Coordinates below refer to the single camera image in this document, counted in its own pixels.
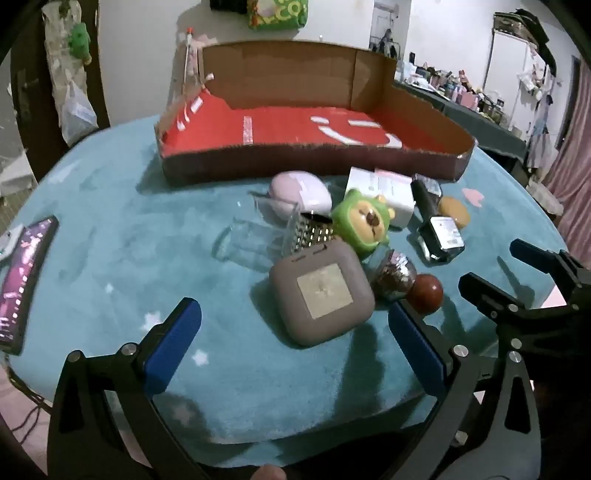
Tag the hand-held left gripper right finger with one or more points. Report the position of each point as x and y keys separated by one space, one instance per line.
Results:
x=415 y=350

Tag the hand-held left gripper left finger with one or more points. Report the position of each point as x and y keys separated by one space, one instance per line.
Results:
x=175 y=341

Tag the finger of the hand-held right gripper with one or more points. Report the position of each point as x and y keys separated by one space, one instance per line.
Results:
x=526 y=251
x=485 y=295

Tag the brown wooden ball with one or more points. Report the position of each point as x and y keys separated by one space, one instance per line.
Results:
x=425 y=295

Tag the black nail polish bottle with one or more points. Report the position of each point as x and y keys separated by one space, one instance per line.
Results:
x=438 y=235

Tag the glitter clear jar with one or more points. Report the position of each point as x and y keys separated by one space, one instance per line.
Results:
x=395 y=274

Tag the orange round puck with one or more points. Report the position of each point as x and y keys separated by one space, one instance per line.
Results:
x=455 y=212

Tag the grey square case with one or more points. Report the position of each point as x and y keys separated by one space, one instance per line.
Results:
x=318 y=295

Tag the clear glass cup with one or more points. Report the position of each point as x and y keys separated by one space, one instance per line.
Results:
x=249 y=240

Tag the green bear toy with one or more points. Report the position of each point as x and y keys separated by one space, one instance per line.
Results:
x=364 y=221

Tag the perforated metal cylinder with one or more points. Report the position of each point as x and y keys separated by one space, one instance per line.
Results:
x=309 y=233

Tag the pink oval case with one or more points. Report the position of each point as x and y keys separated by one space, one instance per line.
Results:
x=295 y=191

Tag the cardboard box with red bottom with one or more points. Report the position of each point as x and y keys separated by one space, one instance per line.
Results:
x=277 y=129

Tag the person's left hand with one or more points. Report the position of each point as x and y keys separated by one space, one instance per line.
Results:
x=271 y=473

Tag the cushioned stool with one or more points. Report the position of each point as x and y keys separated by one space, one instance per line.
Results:
x=545 y=196

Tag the pink curtain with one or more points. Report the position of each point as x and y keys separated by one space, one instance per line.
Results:
x=572 y=161

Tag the dark cloth covered table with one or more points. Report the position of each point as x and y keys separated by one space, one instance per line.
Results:
x=485 y=134

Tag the teal star-print mat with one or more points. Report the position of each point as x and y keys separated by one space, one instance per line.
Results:
x=115 y=230

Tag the black smartphone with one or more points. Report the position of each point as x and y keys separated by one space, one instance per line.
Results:
x=23 y=277

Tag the group of cosmetic bottles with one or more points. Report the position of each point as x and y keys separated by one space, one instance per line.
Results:
x=461 y=87

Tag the white metal rack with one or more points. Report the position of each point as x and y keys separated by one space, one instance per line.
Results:
x=508 y=69

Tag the clear plastic bag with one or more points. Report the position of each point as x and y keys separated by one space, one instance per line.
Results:
x=78 y=115

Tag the pink pig plush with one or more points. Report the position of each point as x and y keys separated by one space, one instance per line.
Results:
x=196 y=60

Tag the dark brown door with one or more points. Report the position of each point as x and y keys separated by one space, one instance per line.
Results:
x=99 y=55

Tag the clear hanging organiser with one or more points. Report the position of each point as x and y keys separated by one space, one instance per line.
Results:
x=57 y=69

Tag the green frog plush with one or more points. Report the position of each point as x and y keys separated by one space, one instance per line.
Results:
x=81 y=41

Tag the green tote bag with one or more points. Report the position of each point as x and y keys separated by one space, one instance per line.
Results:
x=277 y=14

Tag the wall mirror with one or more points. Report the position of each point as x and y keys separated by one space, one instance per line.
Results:
x=388 y=27

